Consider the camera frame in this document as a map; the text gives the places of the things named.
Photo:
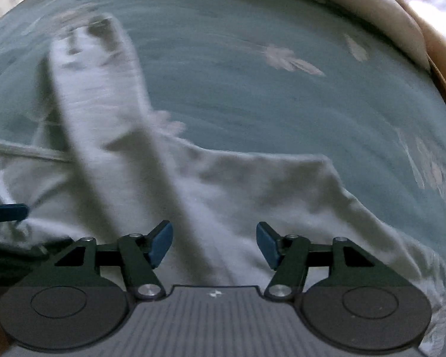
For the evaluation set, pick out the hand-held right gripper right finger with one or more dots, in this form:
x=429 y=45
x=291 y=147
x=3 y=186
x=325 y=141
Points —
x=267 y=245

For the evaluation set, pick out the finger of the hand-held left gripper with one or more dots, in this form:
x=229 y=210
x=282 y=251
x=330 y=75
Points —
x=9 y=212
x=18 y=254

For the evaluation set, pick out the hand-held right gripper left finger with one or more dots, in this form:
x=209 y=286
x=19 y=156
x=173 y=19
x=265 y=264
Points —
x=159 y=243

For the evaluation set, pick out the light grey sweatpants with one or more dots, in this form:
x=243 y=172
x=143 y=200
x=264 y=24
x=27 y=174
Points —
x=245 y=193

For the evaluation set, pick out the rolled floral quilt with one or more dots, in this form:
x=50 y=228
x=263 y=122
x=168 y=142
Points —
x=394 y=18

